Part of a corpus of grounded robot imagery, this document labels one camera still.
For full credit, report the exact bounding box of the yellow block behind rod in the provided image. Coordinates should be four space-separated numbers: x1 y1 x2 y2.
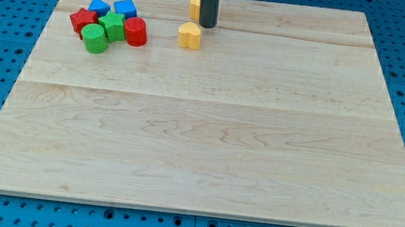
188 0 201 21

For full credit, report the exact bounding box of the green star block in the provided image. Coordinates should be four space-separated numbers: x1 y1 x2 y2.
98 11 125 43

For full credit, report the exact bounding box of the blue pentagon block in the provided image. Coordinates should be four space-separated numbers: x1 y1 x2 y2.
87 0 111 17

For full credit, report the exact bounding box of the yellow heart block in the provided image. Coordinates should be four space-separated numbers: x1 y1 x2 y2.
178 22 201 50

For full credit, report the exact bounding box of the green cylinder block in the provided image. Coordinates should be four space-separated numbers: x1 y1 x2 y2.
81 23 108 54

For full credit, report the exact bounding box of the blue cube block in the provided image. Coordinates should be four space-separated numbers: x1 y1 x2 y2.
113 0 138 19

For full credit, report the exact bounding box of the red star block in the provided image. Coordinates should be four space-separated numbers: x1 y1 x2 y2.
70 8 98 39

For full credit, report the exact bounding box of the red cylinder block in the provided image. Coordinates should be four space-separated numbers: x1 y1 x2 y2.
124 17 147 46

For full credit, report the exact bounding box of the light wooden board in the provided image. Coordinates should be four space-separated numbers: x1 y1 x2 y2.
0 0 405 227

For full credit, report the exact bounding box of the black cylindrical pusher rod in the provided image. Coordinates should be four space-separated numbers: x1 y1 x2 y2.
199 0 219 29

